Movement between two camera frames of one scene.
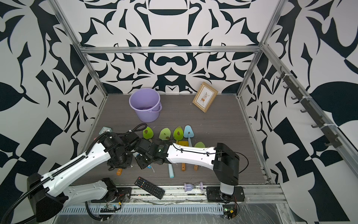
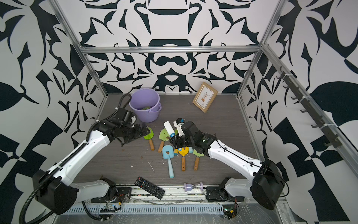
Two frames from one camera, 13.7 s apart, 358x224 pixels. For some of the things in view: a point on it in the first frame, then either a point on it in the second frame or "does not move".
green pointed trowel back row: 148,133 does not move
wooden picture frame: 204,97 does not move
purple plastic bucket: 146,103 does not move
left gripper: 128,164 -> 139,133
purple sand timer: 189,187 does not move
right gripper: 140,164 -> 175,143
